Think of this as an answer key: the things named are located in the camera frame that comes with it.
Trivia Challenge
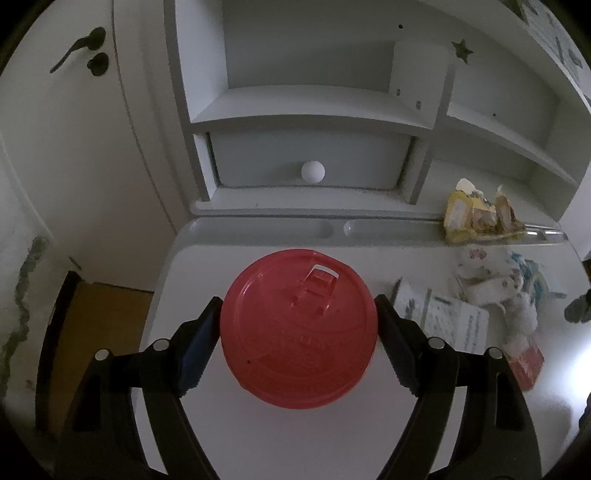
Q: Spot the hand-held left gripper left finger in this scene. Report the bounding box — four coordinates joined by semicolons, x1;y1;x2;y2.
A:
55;295;225;480

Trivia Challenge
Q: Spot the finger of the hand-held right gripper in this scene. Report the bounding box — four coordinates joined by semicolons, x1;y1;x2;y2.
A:
564;291;591;324

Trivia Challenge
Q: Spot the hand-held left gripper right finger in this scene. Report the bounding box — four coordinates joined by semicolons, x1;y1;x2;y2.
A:
373;294;543;480

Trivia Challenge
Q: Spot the red plastic cup lid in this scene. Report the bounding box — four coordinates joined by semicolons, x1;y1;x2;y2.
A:
220;248;380;409

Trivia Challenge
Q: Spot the folded printed paper leaflet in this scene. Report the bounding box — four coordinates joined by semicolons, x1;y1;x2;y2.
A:
392;277;490;354

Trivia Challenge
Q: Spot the red snack packet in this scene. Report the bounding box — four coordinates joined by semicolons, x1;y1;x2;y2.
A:
505;342;546;393

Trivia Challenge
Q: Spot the torn yellow cardboard box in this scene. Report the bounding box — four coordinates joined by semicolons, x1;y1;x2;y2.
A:
444;179;527;244

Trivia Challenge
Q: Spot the round white drawer knob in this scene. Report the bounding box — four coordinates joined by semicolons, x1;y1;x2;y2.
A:
301;160;326;184

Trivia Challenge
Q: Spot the white drawer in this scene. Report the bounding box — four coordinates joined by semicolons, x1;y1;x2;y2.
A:
208;131;414;190

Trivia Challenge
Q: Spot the white door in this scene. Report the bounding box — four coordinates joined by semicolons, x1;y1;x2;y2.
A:
0;0;185;278

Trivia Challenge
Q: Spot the white shelf unit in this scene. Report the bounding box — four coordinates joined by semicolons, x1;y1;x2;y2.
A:
164;0;591;222

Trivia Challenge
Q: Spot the dark star sticker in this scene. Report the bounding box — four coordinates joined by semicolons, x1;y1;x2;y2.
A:
451;39;475;64

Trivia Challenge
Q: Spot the black door handle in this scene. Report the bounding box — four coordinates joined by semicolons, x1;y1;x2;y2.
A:
50;27;107;75

